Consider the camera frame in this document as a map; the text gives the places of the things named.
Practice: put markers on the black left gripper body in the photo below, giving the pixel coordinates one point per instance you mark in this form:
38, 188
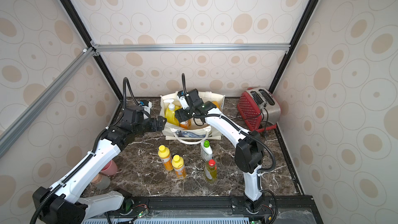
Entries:
150, 125

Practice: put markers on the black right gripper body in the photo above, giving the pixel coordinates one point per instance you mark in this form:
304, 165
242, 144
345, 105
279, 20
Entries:
184, 114

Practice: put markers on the yellow pump dish soap bottle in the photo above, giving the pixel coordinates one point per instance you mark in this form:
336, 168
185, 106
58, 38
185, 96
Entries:
170, 112

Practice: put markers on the orange bottle yellow cap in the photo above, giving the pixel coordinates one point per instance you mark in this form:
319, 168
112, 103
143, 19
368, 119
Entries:
165, 156
185, 124
178, 166

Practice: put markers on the orange pump dish soap bottle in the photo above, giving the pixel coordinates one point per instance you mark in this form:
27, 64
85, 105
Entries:
216, 104

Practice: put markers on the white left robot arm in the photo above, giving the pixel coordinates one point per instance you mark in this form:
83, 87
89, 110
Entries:
84, 171

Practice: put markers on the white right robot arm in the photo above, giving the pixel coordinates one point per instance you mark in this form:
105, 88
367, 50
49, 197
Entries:
252, 156

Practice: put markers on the white bottle green cap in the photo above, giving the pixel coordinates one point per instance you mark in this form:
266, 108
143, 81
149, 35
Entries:
206, 151

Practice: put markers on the yellow-green bottle red cap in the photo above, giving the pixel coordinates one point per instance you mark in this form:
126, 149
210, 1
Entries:
210, 171

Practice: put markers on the red and silver toaster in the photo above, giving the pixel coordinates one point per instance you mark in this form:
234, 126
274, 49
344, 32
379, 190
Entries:
259, 109

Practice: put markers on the pink cup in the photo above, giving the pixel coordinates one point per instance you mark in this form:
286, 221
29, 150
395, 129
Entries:
110, 169

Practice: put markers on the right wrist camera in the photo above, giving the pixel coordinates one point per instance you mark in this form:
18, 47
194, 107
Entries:
190, 100

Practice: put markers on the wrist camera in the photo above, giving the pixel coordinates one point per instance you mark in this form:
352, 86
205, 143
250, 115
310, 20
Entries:
136, 114
190, 100

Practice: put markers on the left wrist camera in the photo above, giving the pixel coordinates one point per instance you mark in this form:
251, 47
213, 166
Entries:
136, 114

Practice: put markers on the silver horizontal back rail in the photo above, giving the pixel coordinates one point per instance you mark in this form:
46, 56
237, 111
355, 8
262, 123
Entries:
192, 47

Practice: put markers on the black base frame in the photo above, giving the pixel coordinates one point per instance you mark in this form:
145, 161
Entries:
122, 207

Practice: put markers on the silver left side rail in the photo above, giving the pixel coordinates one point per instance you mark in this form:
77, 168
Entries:
18, 127

